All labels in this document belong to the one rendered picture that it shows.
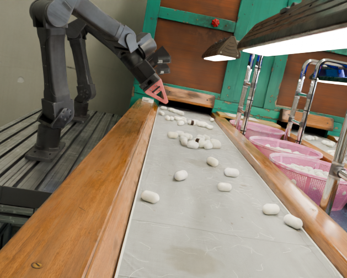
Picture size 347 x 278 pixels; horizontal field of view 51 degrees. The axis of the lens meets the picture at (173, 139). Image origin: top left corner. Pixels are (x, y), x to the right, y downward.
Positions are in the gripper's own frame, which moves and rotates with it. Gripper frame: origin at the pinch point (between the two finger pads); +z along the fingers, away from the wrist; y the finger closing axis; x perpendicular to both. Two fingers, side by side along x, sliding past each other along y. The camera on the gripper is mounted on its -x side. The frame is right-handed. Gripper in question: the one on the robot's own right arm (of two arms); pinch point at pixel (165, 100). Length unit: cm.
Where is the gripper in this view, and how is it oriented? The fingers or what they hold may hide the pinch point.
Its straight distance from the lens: 121.7
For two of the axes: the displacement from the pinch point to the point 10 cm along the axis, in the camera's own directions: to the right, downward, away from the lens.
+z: 6.3, 7.6, 1.8
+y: -0.3, -2.1, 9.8
